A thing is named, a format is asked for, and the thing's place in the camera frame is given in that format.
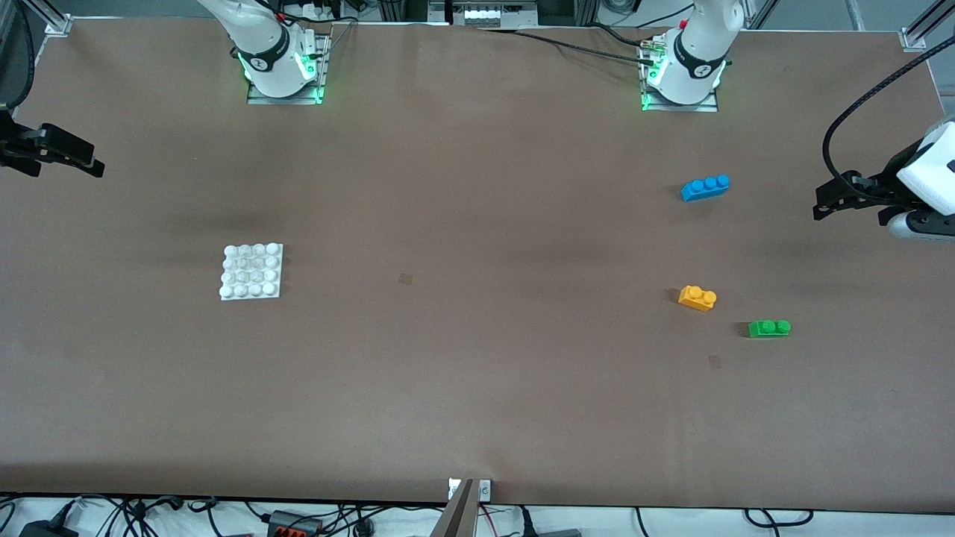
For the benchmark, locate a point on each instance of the grey camera pole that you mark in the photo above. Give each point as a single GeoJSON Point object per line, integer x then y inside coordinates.
{"type": "Point", "coordinates": [456, 518]}

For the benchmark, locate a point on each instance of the black power adapter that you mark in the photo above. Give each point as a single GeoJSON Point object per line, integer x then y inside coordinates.
{"type": "Point", "coordinates": [45, 529]}

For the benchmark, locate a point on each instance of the yellow two-stud block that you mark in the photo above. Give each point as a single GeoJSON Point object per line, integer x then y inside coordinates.
{"type": "Point", "coordinates": [697, 300]}

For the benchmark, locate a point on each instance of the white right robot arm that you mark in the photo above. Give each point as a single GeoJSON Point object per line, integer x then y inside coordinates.
{"type": "Point", "coordinates": [261, 37]}

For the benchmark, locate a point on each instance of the aluminium frame post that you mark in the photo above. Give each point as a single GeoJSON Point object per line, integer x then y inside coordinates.
{"type": "Point", "coordinates": [914, 37]}
{"type": "Point", "coordinates": [56, 26]}

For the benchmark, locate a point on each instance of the green two-stud block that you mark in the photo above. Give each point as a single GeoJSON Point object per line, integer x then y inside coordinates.
{"type": "Point", "coordinates": [768, 329]}

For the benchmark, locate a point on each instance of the black orange connector box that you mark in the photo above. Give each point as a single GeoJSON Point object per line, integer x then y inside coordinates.
{"type": "Point", "coordinates": [295, 526]}

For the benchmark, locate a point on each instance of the white power strip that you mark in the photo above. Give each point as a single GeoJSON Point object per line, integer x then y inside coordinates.
{"type": "Point", "coordinates": [483, 13]}

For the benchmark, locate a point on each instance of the blue three-stud block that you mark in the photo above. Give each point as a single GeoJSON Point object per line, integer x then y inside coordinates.
{"type": "Point", "coordinates": [705, 188]}

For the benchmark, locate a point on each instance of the white studded base plate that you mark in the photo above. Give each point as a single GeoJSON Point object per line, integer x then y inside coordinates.
{"type": "Point", "coordinates": [251, 272]}

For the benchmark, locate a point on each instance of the small metal bracket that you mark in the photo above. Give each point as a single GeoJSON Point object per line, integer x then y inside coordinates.
{"type": "Point", "coordinates": [485, 490]}

